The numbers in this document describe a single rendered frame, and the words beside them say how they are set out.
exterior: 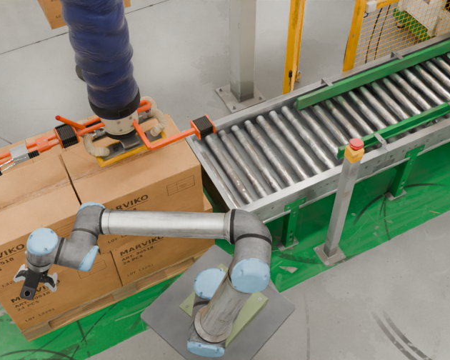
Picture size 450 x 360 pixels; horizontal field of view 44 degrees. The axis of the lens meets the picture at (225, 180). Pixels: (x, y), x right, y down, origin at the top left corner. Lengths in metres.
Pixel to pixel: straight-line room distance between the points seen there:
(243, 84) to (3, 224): 2.22
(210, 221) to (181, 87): 2.84
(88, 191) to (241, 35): 1.75
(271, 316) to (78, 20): 1.46
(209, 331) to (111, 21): 1.20
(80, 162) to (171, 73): 1.99
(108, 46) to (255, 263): 1.03
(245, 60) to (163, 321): 2.21
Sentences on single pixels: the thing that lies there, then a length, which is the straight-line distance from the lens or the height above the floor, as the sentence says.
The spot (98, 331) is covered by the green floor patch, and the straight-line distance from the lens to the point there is 3.44.
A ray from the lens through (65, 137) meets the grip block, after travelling 2.58.
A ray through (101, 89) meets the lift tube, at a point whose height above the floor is 1.49.
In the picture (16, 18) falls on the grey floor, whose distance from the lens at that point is 5.65.
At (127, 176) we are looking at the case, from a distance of 2.78.
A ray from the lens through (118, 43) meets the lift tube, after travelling 2.27.
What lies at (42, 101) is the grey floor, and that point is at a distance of 4.71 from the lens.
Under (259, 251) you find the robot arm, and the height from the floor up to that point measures 1.59.
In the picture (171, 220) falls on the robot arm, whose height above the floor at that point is 1.56.
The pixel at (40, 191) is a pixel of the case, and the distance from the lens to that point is 2.84.
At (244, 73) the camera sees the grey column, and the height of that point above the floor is 0.30.
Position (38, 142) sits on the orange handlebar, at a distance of 2.60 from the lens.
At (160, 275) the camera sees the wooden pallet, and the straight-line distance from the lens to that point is 3.51.
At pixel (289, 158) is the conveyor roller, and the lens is 3.34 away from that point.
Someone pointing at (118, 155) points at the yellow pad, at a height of 1.14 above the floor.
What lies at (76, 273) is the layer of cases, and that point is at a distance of 3.10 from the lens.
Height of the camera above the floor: 3.08
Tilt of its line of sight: 52 degrees down
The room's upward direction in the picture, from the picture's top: 2 degrees counter-clockwise
